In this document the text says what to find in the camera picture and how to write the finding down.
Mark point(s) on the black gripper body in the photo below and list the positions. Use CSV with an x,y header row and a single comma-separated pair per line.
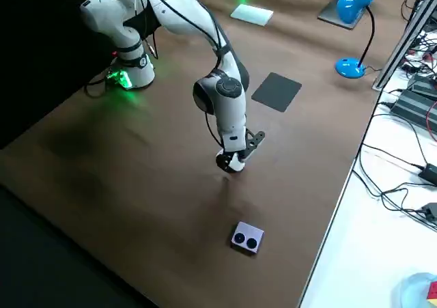
x,y
223,160

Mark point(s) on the silver grey laptop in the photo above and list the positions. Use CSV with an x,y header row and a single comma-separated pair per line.
x,y
329,14

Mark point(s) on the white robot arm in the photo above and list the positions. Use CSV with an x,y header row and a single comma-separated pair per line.
x,y
184,11

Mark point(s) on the blue desk lamp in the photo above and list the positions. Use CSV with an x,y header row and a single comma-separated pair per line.
x,y
350,67

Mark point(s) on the black square mouse pad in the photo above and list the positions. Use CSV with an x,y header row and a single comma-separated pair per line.
x,y
276,91

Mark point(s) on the purple flip phone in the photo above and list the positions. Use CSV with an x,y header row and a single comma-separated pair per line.
x,y
246,239

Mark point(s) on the dark grey power supply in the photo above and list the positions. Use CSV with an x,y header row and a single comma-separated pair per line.
x,y
416,108

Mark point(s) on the black power brick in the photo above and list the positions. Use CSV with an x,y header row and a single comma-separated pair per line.
x,y
429,172

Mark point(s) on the light blue plastic container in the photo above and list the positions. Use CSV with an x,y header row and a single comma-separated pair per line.
x,y
418,291

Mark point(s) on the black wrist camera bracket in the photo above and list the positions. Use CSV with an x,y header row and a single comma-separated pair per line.
x,y
254,142

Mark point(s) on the grey aluminium post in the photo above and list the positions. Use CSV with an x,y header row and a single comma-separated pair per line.
x,y
396,55

